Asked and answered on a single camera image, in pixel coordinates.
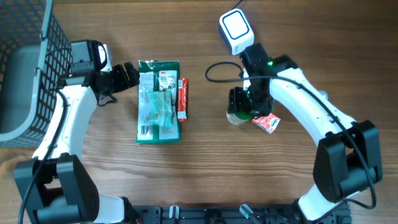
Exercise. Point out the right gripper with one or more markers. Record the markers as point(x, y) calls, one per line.
point(236, 102)

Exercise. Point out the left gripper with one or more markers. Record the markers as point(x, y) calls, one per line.
point(122, 82)

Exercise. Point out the green lidded jar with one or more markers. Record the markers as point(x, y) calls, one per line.
point(238, 118)

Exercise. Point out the red patterned small carton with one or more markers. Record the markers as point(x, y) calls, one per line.
point(268, 123)

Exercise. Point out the red stick packet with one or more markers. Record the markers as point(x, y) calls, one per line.
point(182, 99)

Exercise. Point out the green sponge package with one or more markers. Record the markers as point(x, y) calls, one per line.
point(157, 76)

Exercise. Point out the teal wipes packet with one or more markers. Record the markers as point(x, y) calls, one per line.
point(161, 108)

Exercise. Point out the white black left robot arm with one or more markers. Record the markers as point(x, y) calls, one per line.
point(54, 185)

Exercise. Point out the white barcode scanner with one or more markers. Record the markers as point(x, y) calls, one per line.
point(236, 31)

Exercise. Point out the dark grey mesh basket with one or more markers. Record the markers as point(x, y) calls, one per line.
point(35, 52)

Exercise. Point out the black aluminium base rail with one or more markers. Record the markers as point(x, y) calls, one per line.
point(269, 214)

